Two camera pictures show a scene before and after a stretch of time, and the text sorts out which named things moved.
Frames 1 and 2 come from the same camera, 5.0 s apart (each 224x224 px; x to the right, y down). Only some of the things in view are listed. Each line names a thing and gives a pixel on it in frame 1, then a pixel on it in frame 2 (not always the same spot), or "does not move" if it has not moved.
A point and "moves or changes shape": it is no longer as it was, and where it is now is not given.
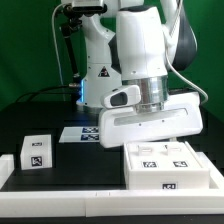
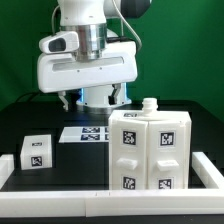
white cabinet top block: (36, 152) does not move
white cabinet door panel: (146, 155) -> (128, 154)
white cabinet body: (163, 165) moves or changes shape
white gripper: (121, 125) -> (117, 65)
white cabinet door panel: (177, 155) moves or changes shape
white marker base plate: (80, 134) does not move
